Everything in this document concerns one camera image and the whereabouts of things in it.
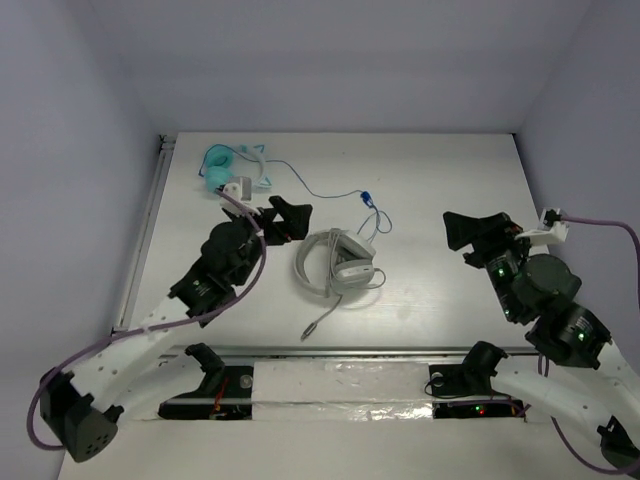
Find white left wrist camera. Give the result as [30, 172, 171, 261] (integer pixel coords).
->
[216, 176, 254, 215]

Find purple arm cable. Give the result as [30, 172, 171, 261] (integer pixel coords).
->
[537, 215, 640, 474]
[27, 187, 269, 449]

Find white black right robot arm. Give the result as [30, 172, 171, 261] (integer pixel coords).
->
[425, 209, 639, 479]

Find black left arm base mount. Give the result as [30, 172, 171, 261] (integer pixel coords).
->
[158, 343, 254, 421]

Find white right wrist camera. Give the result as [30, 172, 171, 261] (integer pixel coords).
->
[515, 208, 569, 247]

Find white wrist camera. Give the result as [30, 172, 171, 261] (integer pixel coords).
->
[216, 176, 254, 215]
[515, 208, 569, 247]

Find grey headphone cable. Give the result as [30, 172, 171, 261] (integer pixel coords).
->
[299, 227, 389, 344]

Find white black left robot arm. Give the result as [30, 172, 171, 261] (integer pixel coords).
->
[27, 195, 313, 463]

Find white over-ear headphones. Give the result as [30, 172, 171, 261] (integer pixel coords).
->
[294, 228, 376, 298]

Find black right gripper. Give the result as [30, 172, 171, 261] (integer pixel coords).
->
[444, 208, 537, 321]

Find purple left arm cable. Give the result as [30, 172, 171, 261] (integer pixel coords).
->
[27, 187, 269, 449]

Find aluminium rail at table front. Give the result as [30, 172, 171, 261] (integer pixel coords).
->
[109, 342, 541, 361]

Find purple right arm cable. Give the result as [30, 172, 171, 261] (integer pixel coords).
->
[537, 215, 640, 474]

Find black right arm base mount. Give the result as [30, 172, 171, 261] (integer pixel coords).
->
[424, 341, 526, 419]

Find teal cat-ear headphones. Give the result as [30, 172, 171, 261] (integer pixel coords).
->
[198, 144, 272, 193]

